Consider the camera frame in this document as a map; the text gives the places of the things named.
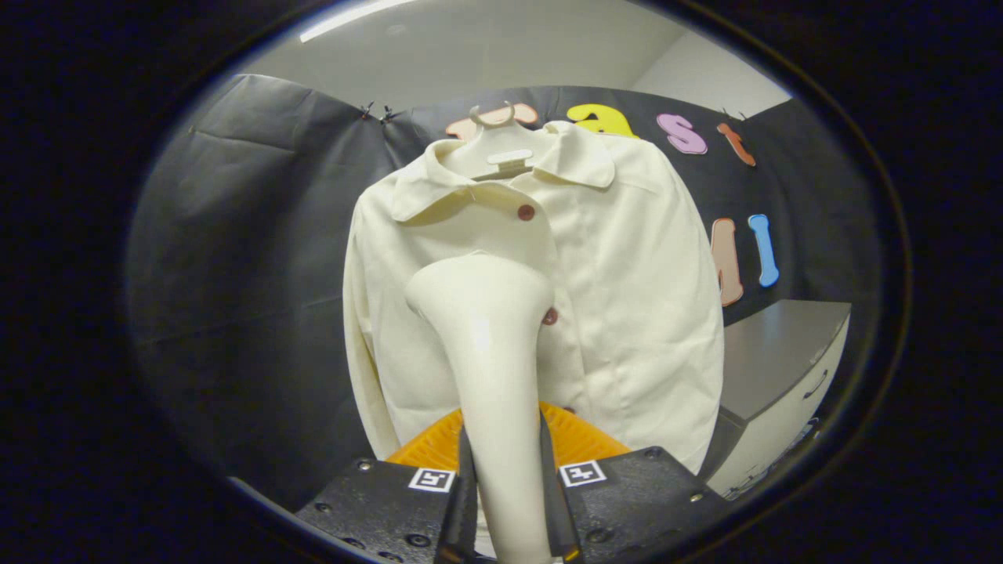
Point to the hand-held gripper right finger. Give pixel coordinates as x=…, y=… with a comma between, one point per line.
x=635, y=501

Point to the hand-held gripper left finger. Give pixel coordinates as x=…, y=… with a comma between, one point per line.
x=392, y=505

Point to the white garment steamer head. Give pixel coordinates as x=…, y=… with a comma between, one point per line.
x=494, y=352

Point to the cream button-up shirt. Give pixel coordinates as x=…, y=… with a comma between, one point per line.
x=627, y=313

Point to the cream plastic clothes hanger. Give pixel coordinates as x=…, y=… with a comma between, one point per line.
x=501, y=145

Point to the grey-topped white cabinet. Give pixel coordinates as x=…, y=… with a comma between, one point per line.
x=776, y=352

